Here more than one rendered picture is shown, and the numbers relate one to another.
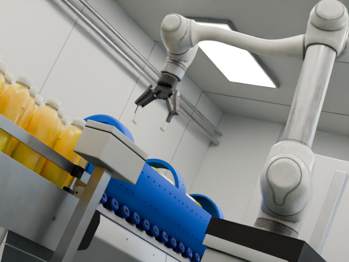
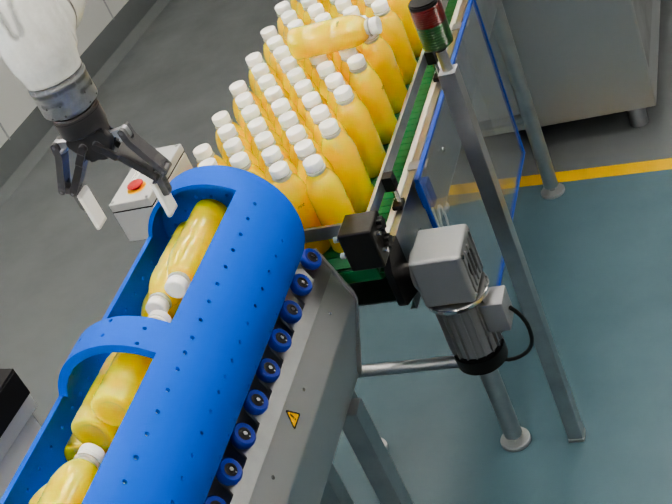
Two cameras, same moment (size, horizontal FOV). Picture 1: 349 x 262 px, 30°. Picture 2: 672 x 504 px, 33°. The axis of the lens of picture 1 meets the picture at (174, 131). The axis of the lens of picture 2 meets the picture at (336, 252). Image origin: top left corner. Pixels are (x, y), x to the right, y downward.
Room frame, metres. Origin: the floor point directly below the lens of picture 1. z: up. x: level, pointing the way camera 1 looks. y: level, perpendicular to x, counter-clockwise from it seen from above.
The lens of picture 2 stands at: (4.06, 0.17, 2.15)
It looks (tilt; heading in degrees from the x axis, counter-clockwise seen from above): 33 degrees down; 173
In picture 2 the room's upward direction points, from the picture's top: 25 degrees counter-clockwise
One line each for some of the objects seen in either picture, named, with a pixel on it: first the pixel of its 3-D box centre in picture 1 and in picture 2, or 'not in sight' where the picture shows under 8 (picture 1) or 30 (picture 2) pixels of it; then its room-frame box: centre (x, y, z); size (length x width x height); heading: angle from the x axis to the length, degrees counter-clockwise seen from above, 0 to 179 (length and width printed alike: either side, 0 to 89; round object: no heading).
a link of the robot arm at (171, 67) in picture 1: (172, 71); (64, 92); (2.41, 0.10, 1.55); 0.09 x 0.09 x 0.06
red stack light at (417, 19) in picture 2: not in sight; (427, 13); (2.07, 0.77, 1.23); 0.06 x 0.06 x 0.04
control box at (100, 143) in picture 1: (112, 152); (155, 191); (1.84, 0.14, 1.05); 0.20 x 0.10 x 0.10; 145
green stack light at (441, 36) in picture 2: not in sight; (434, 33); (2.07, 0.77, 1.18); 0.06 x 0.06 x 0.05
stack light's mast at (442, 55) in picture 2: not in sight; (435, 35); (2.07, 0.77, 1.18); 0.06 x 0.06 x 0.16
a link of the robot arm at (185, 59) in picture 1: (183, 46); (29, 25); (2.40, 0.10, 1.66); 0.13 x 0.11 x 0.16; 162
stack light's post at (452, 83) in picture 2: not in sight; (519, 274); (2.07, 0.77, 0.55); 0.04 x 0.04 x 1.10; 55
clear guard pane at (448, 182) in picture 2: not in sight; (478, 164); (1.82, 0.84, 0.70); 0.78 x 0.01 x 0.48; 145
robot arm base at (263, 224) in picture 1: (276, 236); not in sight; (2.26, -0.48, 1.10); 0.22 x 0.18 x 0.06; 146
